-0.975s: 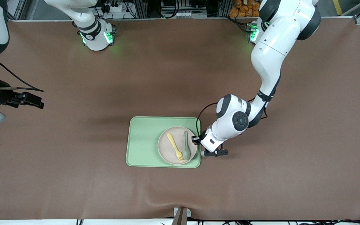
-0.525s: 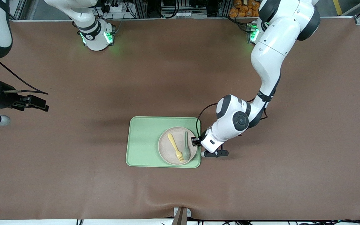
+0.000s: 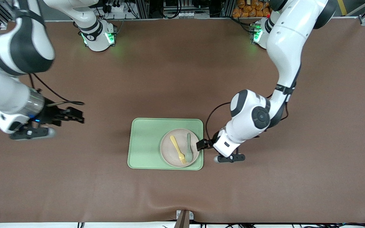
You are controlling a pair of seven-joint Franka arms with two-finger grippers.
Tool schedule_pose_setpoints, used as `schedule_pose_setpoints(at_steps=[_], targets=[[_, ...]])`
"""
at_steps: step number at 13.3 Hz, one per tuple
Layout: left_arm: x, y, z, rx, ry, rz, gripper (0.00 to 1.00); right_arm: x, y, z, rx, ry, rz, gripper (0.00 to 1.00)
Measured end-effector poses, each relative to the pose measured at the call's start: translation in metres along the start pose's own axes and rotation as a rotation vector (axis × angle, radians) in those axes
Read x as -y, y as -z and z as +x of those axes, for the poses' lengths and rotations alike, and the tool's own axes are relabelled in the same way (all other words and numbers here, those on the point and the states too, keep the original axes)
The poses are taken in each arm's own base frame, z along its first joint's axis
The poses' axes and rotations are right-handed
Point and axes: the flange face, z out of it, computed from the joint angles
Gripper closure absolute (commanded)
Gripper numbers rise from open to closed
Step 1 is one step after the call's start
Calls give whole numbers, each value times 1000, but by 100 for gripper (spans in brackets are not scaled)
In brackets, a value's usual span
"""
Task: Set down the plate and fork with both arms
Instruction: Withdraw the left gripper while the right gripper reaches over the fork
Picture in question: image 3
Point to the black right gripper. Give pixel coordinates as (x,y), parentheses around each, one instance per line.
(51,114)

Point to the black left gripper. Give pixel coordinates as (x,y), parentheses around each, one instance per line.
(208,142)

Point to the yellow plastic fork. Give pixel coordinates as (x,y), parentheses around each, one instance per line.
(176,147)

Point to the round beige plate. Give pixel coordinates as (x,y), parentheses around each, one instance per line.
(166,152)

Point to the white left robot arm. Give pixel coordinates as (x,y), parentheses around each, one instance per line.
(284,41)

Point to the pale green plastic spoon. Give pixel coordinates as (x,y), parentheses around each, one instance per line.
(189,155)

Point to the light green rectangular tray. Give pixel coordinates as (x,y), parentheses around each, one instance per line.
(144,145)

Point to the brown table mat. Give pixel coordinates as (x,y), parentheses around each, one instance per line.
(74,177)

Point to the white power strip with plugs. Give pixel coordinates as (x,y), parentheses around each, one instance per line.
(114,8)

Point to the slim white power strip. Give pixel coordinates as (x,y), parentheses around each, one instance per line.
(182,14)

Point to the orange round objects pile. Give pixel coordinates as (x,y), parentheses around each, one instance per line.
(249,9)

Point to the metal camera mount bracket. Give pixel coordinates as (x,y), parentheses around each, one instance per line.
(184,218)

